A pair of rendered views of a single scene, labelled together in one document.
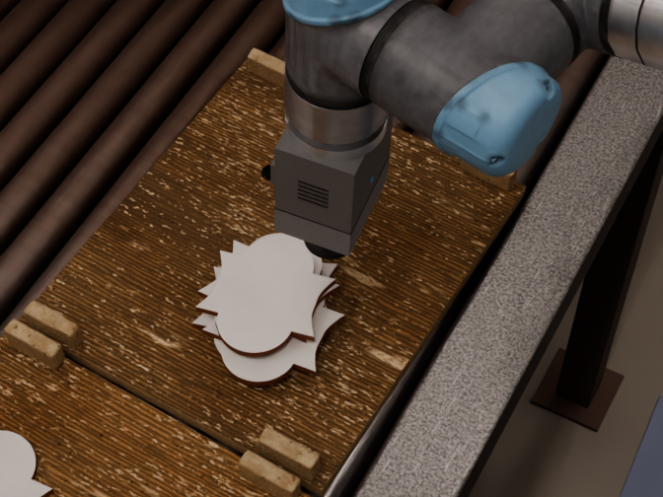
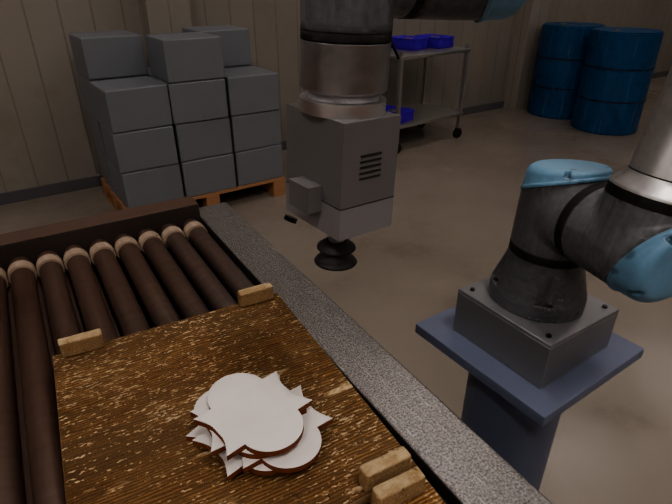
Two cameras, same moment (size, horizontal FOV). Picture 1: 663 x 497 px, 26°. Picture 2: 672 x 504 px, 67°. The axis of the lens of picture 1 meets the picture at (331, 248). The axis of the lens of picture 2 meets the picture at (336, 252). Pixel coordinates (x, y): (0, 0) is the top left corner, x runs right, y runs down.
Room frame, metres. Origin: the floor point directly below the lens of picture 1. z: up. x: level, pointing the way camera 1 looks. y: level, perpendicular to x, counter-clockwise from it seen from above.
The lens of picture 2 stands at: (0.47, 0.39, 1.42)
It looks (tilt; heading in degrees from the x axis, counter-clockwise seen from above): 28 degrees down; 300
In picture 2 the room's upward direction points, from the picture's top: straight up
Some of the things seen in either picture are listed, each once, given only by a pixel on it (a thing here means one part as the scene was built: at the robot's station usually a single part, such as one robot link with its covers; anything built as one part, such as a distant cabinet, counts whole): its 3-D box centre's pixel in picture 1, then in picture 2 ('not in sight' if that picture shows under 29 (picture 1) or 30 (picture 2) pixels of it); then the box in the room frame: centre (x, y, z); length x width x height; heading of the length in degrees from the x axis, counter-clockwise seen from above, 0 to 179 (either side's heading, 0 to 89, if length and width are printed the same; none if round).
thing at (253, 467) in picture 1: (269, 477); (399, 489); (0.59, 0.05, 0.95); 0.06 x 0.02 x 0.03; 58
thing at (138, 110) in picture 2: not in sight; (184, 119); (3.12, -2.12, 0.55); 1.10 x 0.74 x 1.10; 64
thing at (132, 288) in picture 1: (280, 255); (213, 409); (0.85, 0.05, 0.93); 0.41 x 0.35 x 0.02; 149
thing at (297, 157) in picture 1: (321, 151); (328, 160); (0.70, 0.01, 1.27); 0.10 x 0.09 x 0.16; 68
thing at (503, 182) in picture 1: (488, 168); (255, 294); (0.95, -0.16, 0.95); 0.06 x 0.02 x 0.03; 59
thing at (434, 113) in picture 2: not in sight; (409, 89); (2.34, -4.19, 0.48); 1.07 x 0.60 x 0.97; 64
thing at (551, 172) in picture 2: not in sight; (562, 204); (0.53, -0.39, 1.12); 0.13 x 0.12 x 0.14; 140
